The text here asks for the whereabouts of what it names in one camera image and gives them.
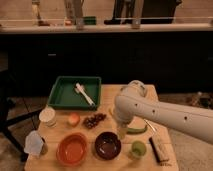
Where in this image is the dark purple bowl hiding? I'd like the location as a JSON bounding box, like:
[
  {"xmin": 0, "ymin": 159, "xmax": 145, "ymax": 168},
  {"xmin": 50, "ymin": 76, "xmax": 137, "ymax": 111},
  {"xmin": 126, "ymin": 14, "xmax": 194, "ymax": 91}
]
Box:
[{"xmin": 94, "ymin": 132, "xmax": 121, "ymax": 160}]

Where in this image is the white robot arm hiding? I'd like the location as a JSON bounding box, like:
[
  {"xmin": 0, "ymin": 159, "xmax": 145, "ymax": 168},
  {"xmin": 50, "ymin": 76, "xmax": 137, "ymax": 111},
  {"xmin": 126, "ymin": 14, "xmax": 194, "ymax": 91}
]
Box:
[{"xmin": 114, "ymin": 80, "xmax": 213, "ymax": 144}]

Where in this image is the silver fork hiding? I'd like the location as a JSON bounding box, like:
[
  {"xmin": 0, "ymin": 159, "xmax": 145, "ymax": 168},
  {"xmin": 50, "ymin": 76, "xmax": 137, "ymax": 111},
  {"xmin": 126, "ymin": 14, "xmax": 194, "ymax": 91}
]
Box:
[{"xmin": 144, "ymin": 119, "xmax": 156, "ymax": 133}]

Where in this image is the green cup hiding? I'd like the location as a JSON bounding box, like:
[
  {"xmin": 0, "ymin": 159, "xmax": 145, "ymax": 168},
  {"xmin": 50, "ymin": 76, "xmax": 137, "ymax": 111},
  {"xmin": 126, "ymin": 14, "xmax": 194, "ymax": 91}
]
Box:
[{"xmin": 130, "ymin": 141, "xmax": 147, "ymax": 159}]

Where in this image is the bunch of red grapes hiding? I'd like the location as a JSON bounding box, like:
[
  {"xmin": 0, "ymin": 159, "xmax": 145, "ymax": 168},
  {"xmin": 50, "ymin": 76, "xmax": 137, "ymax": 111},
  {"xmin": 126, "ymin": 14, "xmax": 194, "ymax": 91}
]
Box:
[{"xmin": 83, "ymin": 113, "xmax": 106, "ymax": 129}]

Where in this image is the orange peach fruit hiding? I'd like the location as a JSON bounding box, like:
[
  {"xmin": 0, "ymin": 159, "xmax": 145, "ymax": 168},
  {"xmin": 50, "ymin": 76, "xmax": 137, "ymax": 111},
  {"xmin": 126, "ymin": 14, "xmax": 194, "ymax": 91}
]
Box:
[{"xmin": 68, "ymin": 113, "xmax": 80, "ymax": 127}]

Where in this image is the green plastic tray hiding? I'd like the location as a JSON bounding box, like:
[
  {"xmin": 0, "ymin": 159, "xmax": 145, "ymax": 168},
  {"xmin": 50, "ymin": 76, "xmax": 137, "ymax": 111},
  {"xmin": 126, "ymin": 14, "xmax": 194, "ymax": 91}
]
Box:
[{"xmin": 47, "ymin": 76, "xmax": 101, "ymax": 110}]

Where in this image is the orange bowl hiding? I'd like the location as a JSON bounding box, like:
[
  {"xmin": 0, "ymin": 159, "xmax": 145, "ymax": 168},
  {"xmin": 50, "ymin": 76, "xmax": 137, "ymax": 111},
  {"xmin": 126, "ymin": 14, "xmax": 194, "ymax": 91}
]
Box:
[{"xmin": 56, "ymin": 132, "xmax": 87, "ymax": 167}]

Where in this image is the black brush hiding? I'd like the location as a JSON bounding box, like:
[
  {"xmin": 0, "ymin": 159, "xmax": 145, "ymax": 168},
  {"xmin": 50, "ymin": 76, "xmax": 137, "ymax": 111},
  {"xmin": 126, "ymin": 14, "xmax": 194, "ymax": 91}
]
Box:
[{"xmin": 149, "ymin": 135, "xmax": 169, "ymax": 163}]

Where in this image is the white spatula in tray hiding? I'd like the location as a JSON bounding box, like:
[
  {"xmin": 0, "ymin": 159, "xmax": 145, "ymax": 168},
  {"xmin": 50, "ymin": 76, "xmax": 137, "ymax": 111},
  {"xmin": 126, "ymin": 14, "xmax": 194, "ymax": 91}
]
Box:
[{"xmin": 75, "ymin": 83, "xmax": 95, "ymax": 106}]

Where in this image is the clear plastic container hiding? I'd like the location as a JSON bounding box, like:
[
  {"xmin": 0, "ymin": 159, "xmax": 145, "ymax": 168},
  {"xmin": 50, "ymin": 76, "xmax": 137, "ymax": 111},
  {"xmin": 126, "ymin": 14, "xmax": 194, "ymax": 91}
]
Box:
[{"xmin": 24, "ymin": 130, "xmax": 48, "ymax": 157}]

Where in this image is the black office chair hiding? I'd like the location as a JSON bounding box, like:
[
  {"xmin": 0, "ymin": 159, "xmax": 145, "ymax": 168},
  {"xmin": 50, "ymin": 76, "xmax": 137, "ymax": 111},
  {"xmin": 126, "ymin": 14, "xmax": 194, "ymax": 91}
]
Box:
[{"xmin": 0, "ymin": 70, "xmax": 40, "ymax": 162}]

